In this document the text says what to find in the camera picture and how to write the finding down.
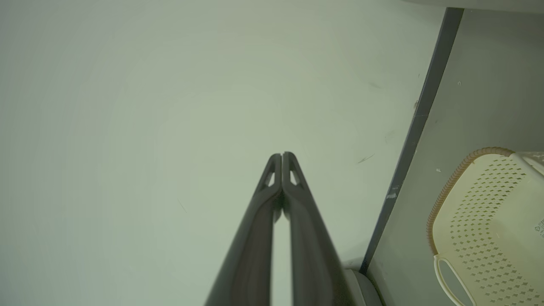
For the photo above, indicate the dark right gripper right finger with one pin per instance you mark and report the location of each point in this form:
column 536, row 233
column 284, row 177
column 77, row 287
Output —
column 310, row 255

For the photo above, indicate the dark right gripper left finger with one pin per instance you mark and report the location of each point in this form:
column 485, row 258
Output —
column 250, row 255

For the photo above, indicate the cream laundry basket brown rim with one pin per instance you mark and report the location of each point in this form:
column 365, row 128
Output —
column 488, row 238

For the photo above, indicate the grey fabric sofa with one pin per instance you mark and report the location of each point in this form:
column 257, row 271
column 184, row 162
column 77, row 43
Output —
column 369, row 294

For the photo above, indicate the dark grey baseboard strip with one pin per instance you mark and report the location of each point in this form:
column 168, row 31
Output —
column 418, row 123

